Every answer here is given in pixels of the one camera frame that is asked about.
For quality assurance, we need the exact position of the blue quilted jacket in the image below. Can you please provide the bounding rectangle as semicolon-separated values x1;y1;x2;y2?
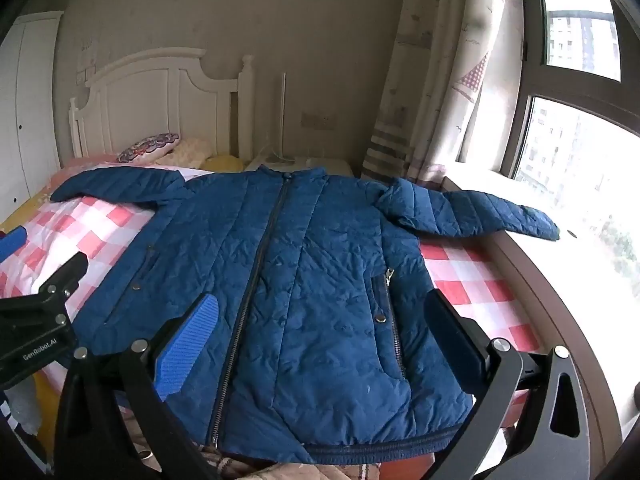
50;167;561;466

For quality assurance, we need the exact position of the white stand pole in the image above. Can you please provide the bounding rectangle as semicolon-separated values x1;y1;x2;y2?
269;72;290;162

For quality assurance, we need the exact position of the beige plush pillow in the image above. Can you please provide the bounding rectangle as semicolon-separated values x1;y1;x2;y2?
155;139;216;167

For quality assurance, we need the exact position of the white wardrobe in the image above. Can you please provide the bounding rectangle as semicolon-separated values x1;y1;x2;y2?
0;10;67;221

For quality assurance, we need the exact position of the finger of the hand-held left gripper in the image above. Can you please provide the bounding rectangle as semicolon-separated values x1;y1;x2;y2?
0;225;29;264
34;252;90;307

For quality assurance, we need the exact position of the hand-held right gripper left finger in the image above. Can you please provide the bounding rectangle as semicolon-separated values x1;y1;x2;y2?
52;291;221;480

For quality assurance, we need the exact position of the striped cloth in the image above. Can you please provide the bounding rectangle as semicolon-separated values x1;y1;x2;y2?
0;390;43;466

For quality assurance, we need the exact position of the white bedside table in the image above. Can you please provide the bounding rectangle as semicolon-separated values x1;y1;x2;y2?
244;154;357;179

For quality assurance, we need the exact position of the white wooden headboard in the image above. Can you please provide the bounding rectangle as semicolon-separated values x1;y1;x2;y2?
67;49;256;171

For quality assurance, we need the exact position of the wall socket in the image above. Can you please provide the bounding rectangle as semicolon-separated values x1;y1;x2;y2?
300;112;337;131

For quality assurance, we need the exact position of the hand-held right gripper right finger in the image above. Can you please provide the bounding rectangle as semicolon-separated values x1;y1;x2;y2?
424;290;597;480

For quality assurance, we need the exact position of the pink checkered bed sheet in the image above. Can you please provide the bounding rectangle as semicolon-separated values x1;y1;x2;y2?
0;157;544;376

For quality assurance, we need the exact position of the beige printed curtain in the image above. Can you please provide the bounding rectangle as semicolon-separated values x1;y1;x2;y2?
360;0;522;192

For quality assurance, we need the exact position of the dark window frame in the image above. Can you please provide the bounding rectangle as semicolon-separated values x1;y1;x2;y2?
500;0;640;181

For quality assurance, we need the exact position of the beige window ledge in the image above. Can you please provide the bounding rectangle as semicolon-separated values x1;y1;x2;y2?
442;174;640;480

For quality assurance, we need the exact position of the purple patterned pillow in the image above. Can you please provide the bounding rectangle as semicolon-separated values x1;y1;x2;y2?
116;132;181;165

